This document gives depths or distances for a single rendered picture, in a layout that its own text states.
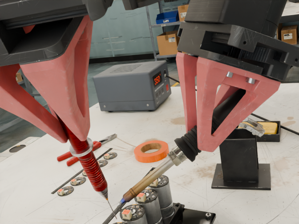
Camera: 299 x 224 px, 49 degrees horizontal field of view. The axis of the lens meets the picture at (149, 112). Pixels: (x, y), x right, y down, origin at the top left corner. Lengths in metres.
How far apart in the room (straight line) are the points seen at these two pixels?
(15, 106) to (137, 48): 5.44
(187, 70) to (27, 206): 0.34
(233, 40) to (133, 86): 0.54
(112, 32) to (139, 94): 5.06
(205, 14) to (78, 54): 0.11
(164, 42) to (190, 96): 4.57
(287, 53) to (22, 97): 0.18
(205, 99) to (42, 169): 0.42
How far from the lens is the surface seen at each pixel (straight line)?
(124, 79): 0.76
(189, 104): 0.29
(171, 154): 0.29
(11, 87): 0.18
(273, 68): 0.27
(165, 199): 0.38
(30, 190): 0.57
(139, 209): 0.34
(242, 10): 0.25
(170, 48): 4.84
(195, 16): 0.28
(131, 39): 5.62
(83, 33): 0.19
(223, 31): 0.24
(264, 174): 0.48
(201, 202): 0.44
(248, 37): 0.23
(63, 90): 0.16
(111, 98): 0.80
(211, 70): 0.24
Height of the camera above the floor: 1.01
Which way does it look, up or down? 19 degrees down
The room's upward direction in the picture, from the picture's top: 11 degrees counter-clockwise
